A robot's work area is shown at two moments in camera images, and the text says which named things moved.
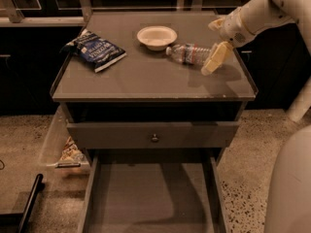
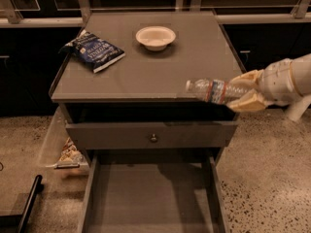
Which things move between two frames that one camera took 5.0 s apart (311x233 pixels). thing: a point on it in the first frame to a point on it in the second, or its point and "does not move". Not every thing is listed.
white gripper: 232,30 to 277,82
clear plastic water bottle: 190,53 to 216,90
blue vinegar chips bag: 95,49 does not move
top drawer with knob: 155,135 does not move
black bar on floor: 19,222 does not move
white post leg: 301,103 does not move
